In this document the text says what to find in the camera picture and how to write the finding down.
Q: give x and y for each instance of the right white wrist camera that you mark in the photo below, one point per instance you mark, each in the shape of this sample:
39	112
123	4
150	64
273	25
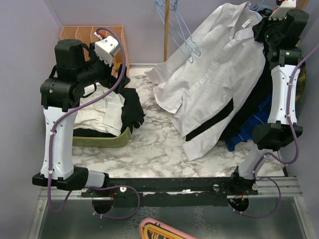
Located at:
281	9

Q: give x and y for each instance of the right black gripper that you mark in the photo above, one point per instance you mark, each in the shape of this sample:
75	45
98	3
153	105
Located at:
259	28

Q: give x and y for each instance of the black garment in bin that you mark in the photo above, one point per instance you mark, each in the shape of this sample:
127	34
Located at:
132	111

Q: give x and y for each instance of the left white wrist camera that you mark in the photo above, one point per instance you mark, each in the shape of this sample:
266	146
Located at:
106	48

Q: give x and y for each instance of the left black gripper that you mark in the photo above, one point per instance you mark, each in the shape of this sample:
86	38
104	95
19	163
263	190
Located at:
109	80

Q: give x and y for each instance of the yellow plaid shirt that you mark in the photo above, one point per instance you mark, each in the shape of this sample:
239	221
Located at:
301	82

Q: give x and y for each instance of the wooden clothes rack stand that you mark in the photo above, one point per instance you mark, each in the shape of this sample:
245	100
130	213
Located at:
166	29

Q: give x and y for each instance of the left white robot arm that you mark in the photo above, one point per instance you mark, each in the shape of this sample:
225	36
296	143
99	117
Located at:
77	67

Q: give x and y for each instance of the blue plaid shirt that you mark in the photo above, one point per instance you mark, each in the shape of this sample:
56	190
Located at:
251	124

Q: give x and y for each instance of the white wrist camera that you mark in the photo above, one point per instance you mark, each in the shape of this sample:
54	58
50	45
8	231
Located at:
106	48
281	9

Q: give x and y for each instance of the pink orange hanger stack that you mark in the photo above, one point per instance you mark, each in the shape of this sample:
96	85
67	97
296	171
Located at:
150	228

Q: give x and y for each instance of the green plastic bin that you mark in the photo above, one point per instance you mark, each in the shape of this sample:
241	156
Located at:
91	138

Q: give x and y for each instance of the white shirt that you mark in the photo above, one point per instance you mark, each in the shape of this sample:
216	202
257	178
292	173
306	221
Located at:
103	116
229	67

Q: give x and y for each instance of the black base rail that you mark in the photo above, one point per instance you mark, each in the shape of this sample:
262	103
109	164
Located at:
173	192

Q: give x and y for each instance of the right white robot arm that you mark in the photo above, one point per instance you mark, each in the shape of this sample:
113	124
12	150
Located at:
281	128

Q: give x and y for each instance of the light blue wire hanger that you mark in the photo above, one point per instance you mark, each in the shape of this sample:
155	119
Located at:
258	6

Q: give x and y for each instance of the black hanging shirt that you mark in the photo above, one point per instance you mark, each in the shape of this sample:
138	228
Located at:
259	94

